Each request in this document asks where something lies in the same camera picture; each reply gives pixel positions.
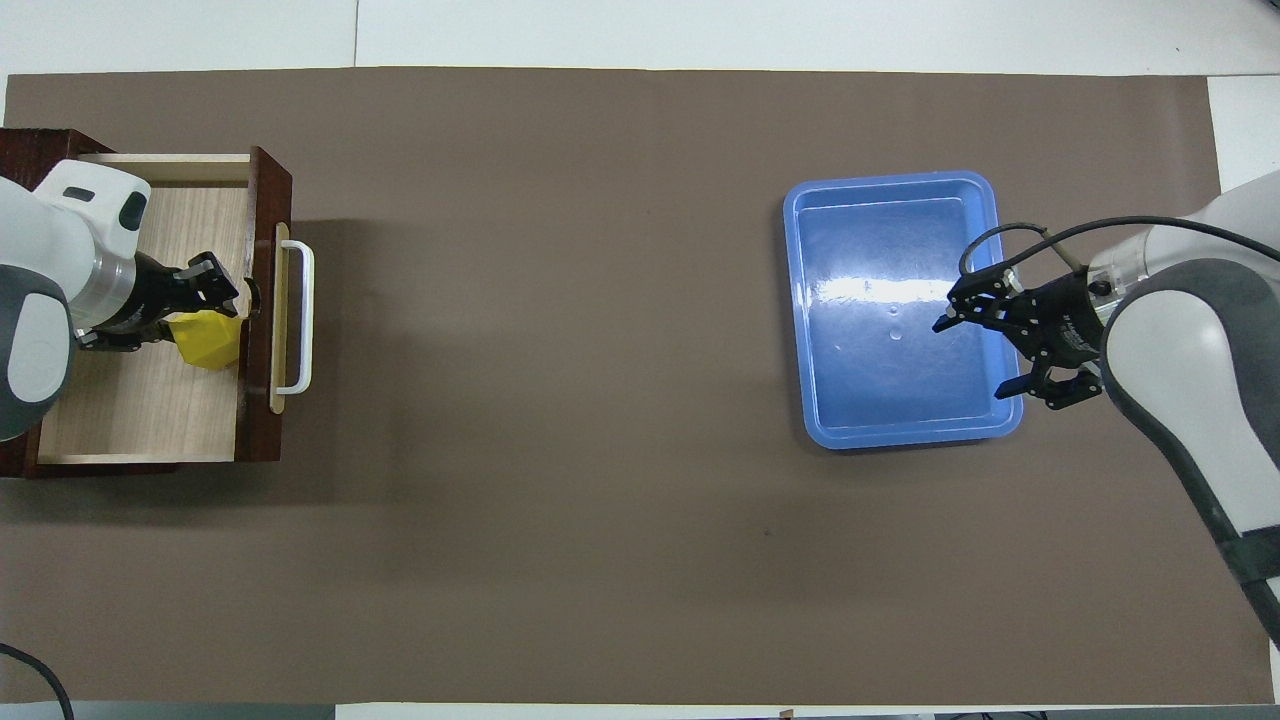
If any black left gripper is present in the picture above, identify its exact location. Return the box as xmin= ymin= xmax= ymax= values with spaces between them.
xmin=77 ymin=251 xmax=244 ymax=352

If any blue plastic tray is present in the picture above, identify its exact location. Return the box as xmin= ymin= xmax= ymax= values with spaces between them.
xmin=782 ymin=170 xmax=1025 ymax=451

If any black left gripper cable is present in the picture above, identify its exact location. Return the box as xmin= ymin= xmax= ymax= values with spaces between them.
xmin=0 ymin=640 xmax=77 ymax=720

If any yellow cube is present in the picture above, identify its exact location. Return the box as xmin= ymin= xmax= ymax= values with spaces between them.
xmin=165 ymin=308 xmax=243 ymax=374

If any brown table mat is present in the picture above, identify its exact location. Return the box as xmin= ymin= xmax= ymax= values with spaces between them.
xmin=0 ymin=66 xmax=1276 ymax=706

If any wooden drawer with white handle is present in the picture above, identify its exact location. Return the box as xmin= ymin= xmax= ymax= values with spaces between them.
xmin=25 ymin=145 xmax=316 ymax=479

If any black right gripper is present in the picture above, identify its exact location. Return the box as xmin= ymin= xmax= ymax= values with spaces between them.
xmin=932 ymin=265 xmax=1109 ymax=412

